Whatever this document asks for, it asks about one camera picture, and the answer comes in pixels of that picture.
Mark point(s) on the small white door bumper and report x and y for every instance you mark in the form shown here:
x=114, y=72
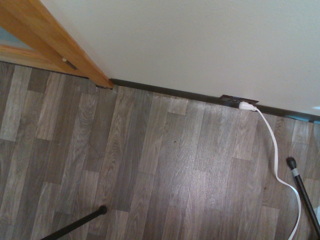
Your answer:
x=64, y=59

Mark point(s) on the black camera tripod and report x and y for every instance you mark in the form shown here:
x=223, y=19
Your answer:
x=300, y=182

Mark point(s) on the black wall baseboard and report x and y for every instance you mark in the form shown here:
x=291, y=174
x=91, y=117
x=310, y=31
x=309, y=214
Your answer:
x=162, y=89

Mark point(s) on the black wall power outlet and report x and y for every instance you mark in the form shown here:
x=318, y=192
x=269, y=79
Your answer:
x=228, y=99

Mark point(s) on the white power plug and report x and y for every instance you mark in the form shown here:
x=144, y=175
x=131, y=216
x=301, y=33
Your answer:
x=246, y=106

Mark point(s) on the wooden frosted glass side panel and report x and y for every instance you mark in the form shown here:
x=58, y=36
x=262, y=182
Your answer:
x=25, y=56

